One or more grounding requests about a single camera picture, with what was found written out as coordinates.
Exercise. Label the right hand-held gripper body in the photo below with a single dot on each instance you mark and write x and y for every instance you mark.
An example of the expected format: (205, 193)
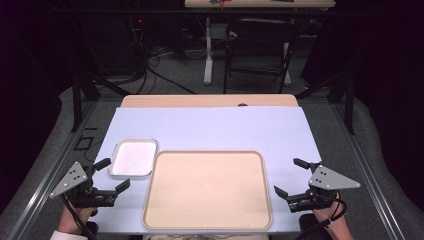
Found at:
(328, 181)

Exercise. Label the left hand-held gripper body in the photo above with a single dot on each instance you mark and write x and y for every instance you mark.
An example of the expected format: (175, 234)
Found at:
(76, 186)

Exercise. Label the person's left hand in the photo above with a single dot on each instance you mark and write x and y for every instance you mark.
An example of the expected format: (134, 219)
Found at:
(74, 218)

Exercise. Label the person's right hand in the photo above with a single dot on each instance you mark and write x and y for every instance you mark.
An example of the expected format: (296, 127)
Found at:
(328, 215)

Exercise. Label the small silver metal tray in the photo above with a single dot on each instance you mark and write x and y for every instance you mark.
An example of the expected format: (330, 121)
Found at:
(134, 157)

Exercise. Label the black metal stand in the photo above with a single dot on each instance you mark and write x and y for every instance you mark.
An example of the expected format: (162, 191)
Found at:
(348, 103)
(77, 100)

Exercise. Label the large beige tray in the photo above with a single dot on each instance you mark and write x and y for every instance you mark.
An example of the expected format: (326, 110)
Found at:
(207, 190)

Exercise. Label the light blue board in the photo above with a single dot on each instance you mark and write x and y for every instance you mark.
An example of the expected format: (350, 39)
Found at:
(213, 128)

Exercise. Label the wooden table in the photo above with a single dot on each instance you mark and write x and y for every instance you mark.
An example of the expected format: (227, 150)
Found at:
(206, 100)

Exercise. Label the black folding chair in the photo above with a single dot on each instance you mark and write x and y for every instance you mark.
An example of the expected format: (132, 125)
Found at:
(260, 33)

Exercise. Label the white desk leg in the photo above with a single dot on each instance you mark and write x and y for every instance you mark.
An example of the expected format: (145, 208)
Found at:
(208, 60)

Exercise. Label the wooden desk top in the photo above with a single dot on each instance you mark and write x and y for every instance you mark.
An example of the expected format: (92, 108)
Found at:
(260, 3)

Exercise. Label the aluminium frame rail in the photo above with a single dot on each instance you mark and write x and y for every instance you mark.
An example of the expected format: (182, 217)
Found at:
(366, 166)
(50, 181)

